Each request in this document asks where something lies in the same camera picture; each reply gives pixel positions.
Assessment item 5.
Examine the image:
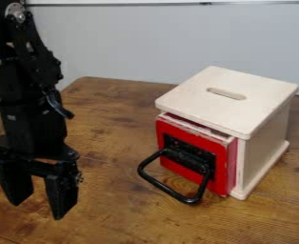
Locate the light wooden box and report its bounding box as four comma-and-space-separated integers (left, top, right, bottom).
155, 66, 299, 200

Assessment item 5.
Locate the red drawer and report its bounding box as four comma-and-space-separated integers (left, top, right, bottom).
155, 112, 238, 196

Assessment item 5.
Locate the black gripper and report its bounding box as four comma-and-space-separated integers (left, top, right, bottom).
0, 89, 80, 220

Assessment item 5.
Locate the black metal drawer handle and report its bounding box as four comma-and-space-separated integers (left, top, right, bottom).
138, 147, 216, 206

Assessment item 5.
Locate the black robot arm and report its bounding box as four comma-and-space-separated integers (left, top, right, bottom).
0, 0, 82, 219

